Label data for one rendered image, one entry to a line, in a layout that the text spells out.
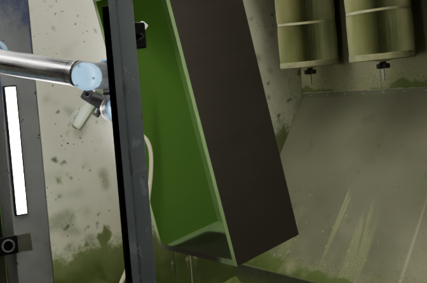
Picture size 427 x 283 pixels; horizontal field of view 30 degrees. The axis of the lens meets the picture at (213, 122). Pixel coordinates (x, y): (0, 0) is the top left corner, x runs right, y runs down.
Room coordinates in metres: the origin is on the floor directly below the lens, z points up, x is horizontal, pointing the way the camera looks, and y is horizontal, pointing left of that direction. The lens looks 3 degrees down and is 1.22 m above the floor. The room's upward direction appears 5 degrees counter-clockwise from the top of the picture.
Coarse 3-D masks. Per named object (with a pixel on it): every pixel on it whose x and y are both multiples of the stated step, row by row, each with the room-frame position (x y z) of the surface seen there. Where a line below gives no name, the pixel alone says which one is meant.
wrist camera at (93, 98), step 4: (84, 92) 2.93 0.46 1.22; (88, 92) 2.93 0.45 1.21; (92, 92) 2.93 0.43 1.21; (84, 96) 2.92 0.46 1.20; (88, 96) 2.92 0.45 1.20; (92, 96) 2.92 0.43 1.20; (96, 96) 2.92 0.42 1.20; (100, 96) 2.92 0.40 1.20; (88, 100) 2.92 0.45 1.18; (92, 100) 2.92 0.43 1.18; (96, 100) 2.91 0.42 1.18; (100, 100) 2.91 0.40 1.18; (92, 104) 2.91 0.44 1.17; (96, 104) 2.91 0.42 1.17; (100, 104) 2.91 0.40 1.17
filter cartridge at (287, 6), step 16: (288, 0) 4.36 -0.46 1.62; (304, 0) 4.36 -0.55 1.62; (320, 0) 4.35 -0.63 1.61; (288, 16) 4.37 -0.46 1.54; (304, 16) 4.36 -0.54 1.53; (320, 16) 4.35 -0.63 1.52; (288, 32) 4.38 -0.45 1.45; (304, 32) 4.36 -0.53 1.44; (320, 32) 4.35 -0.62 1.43; (336, 32) 4.44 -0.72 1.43; (288, 48) 4.38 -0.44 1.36; (304, 48) 4.36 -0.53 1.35; (320, 48) 4.35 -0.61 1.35; (336, 48) 4.42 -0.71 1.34; (288, 64) 4.39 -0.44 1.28; (304, 64) 4.33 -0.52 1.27; (320, 64) 4.33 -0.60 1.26
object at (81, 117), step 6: (96, 90) 3.04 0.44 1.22; (102, 90) 3.04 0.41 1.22; (84, 108) 3.03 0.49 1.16; (90, 108) 3.03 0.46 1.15; (72, 114) 3.03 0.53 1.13; (78, 114) 3.02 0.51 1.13; (84, 114) 3.02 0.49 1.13; (90, 114) 3.03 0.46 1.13; (72, 120) 3.04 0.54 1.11; (78, 120) 3.02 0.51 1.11; (84, 120) 3.03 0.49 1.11; (72, 126) 3.02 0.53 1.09; (78, 126) 3.02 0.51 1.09; (84, 126) 3.03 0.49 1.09
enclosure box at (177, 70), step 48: (96, 0) 3.54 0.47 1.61; (144, 0) 3.72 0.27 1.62; (192, 0) 3.14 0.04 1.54; (240, 0) 3.28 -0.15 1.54; (144, 48) 3.70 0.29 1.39; (192, 48) 3.13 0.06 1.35; (240, 48) 3.27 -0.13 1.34; (144, 96) 3.69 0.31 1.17; (192, 96) 3.14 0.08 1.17; (240, 96) 3.26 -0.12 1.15; (192, 144) 3.83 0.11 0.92; (240, 144) 3.25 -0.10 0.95; (192, 192) 3.82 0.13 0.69; (240, 192) 3.24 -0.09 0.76; (192, 240) 3.69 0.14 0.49; (240, 240) 3.23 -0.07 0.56
